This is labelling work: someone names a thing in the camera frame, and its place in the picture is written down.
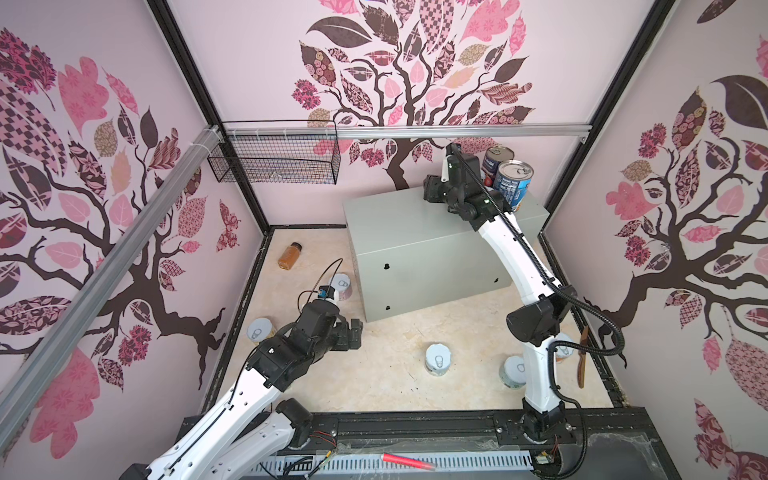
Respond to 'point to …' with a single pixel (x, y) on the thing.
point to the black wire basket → (275, 159)
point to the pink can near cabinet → (341, 282)
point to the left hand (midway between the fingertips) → (346, 331)
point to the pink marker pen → (407, 461)
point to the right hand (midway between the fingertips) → (434, 176)
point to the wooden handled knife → (581, 357)
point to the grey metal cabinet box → (411, 255)
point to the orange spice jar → (289, 256)
